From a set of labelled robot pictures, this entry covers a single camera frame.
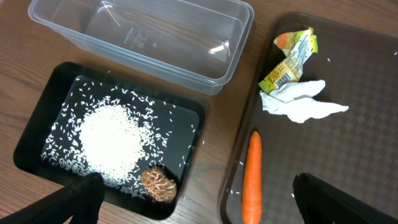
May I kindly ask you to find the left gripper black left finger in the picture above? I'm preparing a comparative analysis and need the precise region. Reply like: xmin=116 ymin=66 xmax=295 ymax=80
xmin=1 ymin=172 xmax=105 ymax=224

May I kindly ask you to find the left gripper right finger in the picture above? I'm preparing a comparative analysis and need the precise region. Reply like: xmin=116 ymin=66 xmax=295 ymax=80
xmin=292 ymin=173 xmax=397 ymax=224

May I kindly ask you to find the orange carrot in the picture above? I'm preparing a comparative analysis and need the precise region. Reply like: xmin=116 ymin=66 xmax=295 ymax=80
xmin=242 ymin=131 xmax=262 ymax=224

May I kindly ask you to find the cooked white rice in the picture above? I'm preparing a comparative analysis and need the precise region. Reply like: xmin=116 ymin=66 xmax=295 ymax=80
xmin=40 ymin=76 xmax=200 ymax=198

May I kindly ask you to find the brown food piece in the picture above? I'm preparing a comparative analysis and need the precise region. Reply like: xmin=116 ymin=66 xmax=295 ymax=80
xmin=140 ymin=166 xmax=177 ymax=202

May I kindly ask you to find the white tissue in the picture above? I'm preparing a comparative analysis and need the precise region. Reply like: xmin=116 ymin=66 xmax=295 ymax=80
xmin=259 ymin=80 xmax=349 ymax=123

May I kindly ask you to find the green snack wrapper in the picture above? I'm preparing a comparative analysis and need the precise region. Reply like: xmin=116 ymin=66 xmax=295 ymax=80
xmin=258 ymin=27 xmax=318 ymax=94

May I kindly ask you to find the black waste bin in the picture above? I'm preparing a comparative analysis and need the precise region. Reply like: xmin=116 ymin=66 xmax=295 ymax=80
xmin=14 ymin=62 xmax=204 ymax=220

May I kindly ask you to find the brown serving tray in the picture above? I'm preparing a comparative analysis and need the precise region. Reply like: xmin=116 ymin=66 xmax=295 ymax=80
xmin=217 ymin=12 xmax=397 ymax=223

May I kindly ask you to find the clear plastic bin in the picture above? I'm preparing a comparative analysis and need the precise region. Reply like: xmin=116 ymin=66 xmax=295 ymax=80
xmin=28 ymin=0 xmax=254 ymax=95

